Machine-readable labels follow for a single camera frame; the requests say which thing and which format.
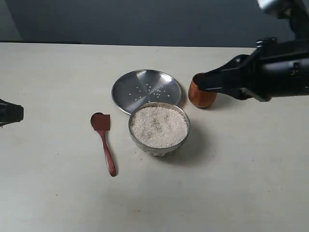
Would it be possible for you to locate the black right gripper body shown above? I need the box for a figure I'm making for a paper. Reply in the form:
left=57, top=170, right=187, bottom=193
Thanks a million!
left=251, top=37, right=309, bottom=102

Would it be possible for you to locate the dark red wooden spoon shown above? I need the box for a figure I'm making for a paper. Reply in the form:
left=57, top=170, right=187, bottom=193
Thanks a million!
left=90, top=112, right=117, bottom=177

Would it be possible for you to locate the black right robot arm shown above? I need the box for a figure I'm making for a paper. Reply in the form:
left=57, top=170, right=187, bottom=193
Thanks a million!
left=193, top=0, right=309, bottom=102

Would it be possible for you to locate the steel bowl of rice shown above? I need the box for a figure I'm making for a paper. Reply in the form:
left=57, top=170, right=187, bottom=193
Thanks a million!
left=128, top=102, right=191, bottom=156

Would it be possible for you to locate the brown wooden cup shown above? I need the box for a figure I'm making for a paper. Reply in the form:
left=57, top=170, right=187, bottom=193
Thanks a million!
left=188, top=73, right=217, bottom=108

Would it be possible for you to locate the round steel plate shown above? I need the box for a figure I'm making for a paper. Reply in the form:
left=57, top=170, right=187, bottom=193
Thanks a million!
left=112, top=69, right=185, bottom=115

